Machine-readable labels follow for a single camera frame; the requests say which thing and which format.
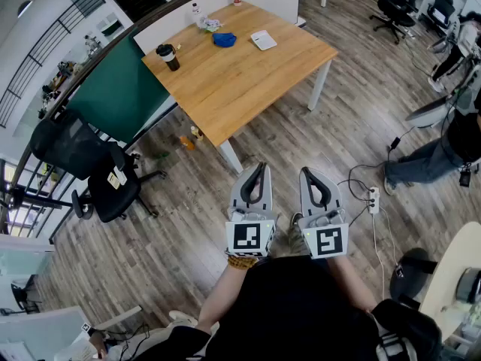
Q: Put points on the black mesh office chair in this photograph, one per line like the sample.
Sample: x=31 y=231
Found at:
x=71 y=145

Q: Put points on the person's camouflage trousers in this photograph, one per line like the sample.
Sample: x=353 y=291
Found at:
x=298 y=239

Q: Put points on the white power strip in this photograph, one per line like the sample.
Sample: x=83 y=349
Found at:
x=373 y=199

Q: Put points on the white calculator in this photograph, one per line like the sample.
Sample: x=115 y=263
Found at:
x=264 y=40

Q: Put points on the person's left forearm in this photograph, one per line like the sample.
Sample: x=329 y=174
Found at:
x=221 y=295

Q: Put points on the black bag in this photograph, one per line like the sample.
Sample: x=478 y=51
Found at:
x=411 y=273

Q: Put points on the person's black shirt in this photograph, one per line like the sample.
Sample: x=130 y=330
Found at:
x=293 y=307

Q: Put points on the person's right forearm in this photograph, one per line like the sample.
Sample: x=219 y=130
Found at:
x=351 y=284

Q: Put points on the blue cloth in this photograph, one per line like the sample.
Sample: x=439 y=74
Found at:
x=224 y=39

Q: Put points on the black tumbler with white band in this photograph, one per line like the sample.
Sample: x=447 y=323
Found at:
x=170 y=59

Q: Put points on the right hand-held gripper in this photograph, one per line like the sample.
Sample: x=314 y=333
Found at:
x=327 y=243

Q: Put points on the white table leg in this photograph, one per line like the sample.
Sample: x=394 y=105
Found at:
x=319 y=85
x=232 y=156

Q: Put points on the white rounded device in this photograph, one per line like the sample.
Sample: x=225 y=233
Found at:
x=428 y=113

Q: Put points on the yellow drink bottle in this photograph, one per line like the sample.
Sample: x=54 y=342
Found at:
x=197 y=133

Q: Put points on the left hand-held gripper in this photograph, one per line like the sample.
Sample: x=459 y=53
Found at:
x=248 y=239

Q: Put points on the green partition panel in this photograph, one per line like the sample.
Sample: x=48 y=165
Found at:
x=116 y=92

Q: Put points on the black swivel office chair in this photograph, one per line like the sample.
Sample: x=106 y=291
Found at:
x=441 y=10
x=394 y=10

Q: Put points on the orange drink bottle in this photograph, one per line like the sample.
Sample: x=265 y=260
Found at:
x=187 y=143

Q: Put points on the crumpled floral wrapper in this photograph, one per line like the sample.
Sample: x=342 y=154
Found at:
x=209 y=24

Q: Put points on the round cream table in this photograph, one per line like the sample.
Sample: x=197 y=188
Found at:
x=447 y=269

